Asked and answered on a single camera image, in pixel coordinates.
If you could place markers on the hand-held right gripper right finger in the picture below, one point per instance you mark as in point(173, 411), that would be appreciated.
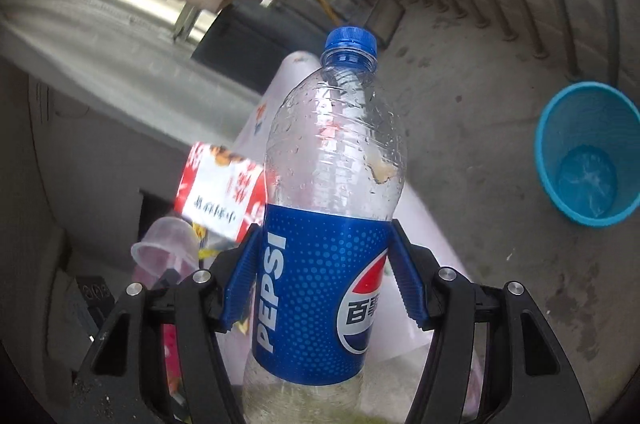
point(407, 284)

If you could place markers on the clear plastic cup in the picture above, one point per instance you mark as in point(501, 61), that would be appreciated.
point(165, 244)

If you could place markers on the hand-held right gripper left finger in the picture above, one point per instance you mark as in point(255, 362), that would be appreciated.
point(245, 274)

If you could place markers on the pink printed tablecloth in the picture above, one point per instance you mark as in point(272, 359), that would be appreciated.
point(295, 73)

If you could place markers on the black bin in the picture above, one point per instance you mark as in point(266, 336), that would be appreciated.
point(250, 33)

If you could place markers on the red white noodle packet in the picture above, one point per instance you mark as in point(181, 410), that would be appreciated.
point(215, 189)

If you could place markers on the blue plastic waste basket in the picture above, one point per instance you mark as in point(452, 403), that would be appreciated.
point(555, 143)

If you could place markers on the clear blue label soda bottle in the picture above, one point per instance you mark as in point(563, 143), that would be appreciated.
point(320, 153)

